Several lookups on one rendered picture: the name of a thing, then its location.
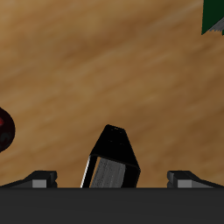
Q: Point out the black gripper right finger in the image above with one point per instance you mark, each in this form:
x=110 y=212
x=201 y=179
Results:
x=182 y=179

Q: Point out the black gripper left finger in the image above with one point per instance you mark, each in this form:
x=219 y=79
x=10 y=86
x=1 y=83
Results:
x=40 y=179

